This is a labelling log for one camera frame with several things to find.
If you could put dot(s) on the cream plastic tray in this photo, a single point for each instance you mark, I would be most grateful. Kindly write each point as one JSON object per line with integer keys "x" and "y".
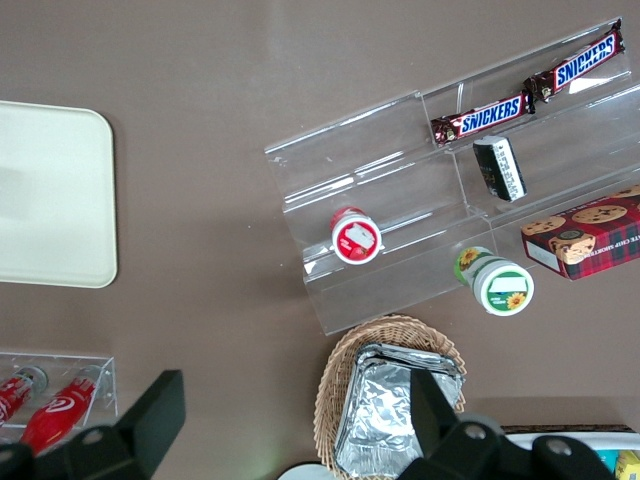
{"x": 50, "y": 195}

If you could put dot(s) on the red strawberry yogurt cup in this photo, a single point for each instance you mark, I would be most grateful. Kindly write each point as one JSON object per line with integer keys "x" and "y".
{"x": 356, "y": 239}

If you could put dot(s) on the red cola bottle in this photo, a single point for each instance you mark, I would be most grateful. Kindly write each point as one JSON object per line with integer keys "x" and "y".
{"x": 55, "y": 412}
{"x": 15, "y": 395}

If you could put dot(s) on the white rectangular snack tray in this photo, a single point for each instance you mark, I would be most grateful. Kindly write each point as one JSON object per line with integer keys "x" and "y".
{"x": 530, "y": 439}

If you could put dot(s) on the green sunflower yogurt cup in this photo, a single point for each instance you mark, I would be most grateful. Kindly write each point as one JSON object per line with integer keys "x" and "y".
{"x": 500, "y": 287}

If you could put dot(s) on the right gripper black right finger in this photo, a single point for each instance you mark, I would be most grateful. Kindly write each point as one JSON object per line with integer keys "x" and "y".
{"x": 432, "y": 410}

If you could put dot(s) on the clear acrylic tiered stand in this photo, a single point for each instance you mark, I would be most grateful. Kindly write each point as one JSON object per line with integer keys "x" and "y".
{"x": 400, "y": 210}

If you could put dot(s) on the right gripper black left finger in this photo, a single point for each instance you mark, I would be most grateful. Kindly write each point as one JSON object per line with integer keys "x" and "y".
{"x": 155, "y": 410}

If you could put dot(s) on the tartan chocolate chip cookie box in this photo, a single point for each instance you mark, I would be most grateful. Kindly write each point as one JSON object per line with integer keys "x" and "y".
{"x": 590, "y": 235}

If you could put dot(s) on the oval wicker basket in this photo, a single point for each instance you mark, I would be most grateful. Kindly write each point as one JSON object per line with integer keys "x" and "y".
{"x": 335, "y": 400}

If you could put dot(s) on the teal snack packet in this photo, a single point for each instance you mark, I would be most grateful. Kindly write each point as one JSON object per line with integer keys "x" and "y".
{"x": 606, "y": 457}

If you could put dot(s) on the Snickers chocolate bar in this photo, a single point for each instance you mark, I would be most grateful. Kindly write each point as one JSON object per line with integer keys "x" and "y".
{"x": 580, "y": 62}
{"x": 487, "y": 118}

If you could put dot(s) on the aluminium foil tray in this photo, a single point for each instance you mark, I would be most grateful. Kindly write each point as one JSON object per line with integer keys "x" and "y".
{"x": 380, "y": 415}
{"x": 400, "y": 352}

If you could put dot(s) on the small black chocolate box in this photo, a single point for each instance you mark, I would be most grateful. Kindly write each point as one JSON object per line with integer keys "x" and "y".
{"x": 500, "y": 167}

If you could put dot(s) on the clear acrylic bottle rack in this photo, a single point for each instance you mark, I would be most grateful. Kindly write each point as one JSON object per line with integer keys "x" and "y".
{"x": 107, "y": 380}

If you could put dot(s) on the yellow snack packet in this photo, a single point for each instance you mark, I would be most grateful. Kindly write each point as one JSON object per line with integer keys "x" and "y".
{"x": 630, "y": 465}

